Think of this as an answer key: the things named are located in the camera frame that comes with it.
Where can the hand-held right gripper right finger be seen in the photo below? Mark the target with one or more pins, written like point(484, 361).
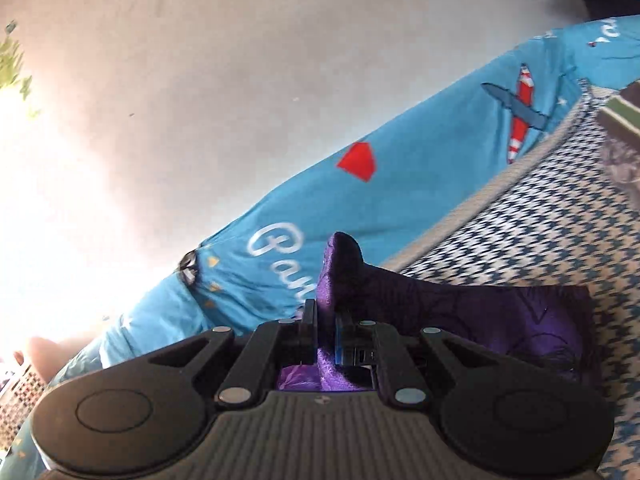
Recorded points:
point(340, 345)

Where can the grey striped cloth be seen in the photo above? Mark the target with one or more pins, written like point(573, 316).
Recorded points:
point(625, 135)

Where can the white perforated laundry basket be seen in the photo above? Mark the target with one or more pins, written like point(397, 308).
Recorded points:
point(20, 400)

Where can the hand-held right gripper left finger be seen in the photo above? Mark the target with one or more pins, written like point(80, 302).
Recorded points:
point(310, 332)

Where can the houndstooth seat cover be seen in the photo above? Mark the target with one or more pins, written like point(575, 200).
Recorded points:
point(550, 240)

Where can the teal printed sofa cover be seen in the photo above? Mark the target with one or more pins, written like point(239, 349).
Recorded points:
point(425, 170)

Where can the green leafy plant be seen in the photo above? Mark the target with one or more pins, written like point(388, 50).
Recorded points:
point(12, 65)

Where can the purple floral garment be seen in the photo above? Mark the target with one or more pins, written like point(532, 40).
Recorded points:
point(500, 320)

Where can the beige dotted cloth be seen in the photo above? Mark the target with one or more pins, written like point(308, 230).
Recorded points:
point(500, 180)

